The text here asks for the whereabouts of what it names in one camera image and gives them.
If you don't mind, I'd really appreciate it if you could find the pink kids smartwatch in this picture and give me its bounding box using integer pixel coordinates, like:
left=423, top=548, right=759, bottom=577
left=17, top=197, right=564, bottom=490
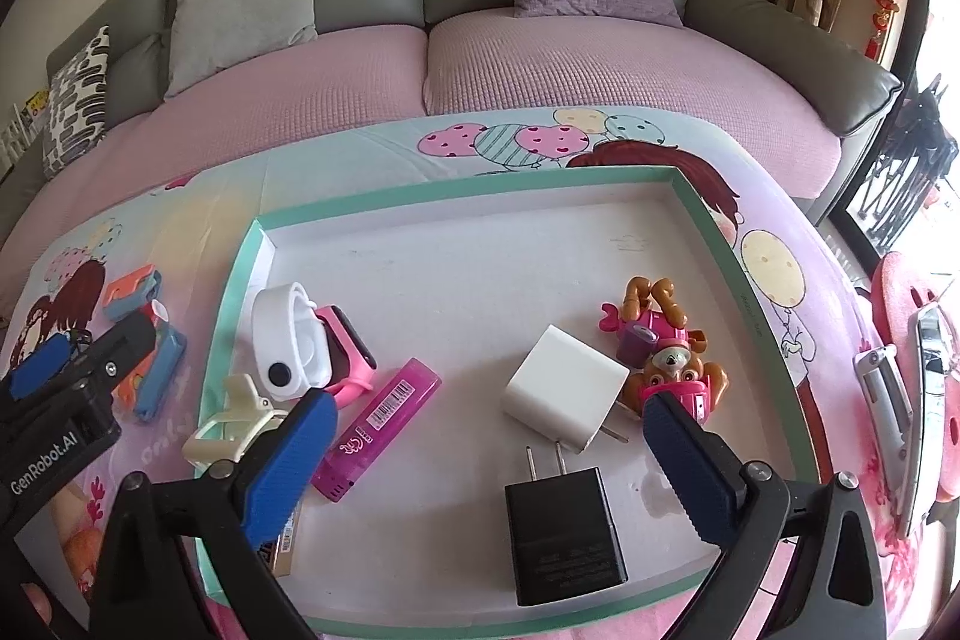
left=314, top=305, right=377, bottom=411

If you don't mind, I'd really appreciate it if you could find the white round camera gadget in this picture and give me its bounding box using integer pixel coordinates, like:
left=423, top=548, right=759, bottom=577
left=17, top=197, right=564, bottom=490
left=251, top=283, right=334, bottom=403

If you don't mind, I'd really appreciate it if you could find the cream plastic hair claw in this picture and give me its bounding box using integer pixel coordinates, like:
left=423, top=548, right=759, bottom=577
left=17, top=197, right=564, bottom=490
left=182, top=374, right=288, bottom=470

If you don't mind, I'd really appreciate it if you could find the red round stool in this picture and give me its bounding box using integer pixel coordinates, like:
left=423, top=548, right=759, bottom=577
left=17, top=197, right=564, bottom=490
left=869, top=250, right=960, bottom=502

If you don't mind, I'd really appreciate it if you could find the light grey cushion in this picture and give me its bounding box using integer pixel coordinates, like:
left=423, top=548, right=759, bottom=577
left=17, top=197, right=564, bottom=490
left=166, top=0, right=317, bottom=97

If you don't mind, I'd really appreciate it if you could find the black drying rack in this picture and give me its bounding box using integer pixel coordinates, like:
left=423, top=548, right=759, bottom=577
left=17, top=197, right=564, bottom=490
left=853, top=73, right=958, bottom=255

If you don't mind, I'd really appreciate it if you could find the magenta rectangular tube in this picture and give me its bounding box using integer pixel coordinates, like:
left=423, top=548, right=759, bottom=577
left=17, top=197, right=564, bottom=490
left=311, top=359, right=443, bottom=502

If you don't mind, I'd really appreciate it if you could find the pink sofa seat cover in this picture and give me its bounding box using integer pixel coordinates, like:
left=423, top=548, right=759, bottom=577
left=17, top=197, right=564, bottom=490
left=0, top=5, right=843, bottom=312

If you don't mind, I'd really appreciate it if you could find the black wall charger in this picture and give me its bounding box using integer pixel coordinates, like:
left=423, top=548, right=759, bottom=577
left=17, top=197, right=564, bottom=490
left=505, top=443, right=628, bottom=608

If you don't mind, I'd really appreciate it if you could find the white cube charger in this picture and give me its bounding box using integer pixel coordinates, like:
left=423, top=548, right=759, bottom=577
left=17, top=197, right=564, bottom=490
left=501, top=325, right=630, bottom=453

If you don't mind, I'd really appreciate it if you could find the teal rimmed cardboard tray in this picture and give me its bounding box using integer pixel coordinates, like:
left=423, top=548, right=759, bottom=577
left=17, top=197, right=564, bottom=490
left=200, top=167, right=817, bottom=638

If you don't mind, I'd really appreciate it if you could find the black white patterned cushion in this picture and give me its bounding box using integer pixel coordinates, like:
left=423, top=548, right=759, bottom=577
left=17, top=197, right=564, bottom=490
left=43, top=26, right=110, bottom=181

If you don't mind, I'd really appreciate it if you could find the cartoon couple printed cloth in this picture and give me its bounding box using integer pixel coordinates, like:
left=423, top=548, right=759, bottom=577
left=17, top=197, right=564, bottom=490
left=2, top=107, right=919, bottom=619

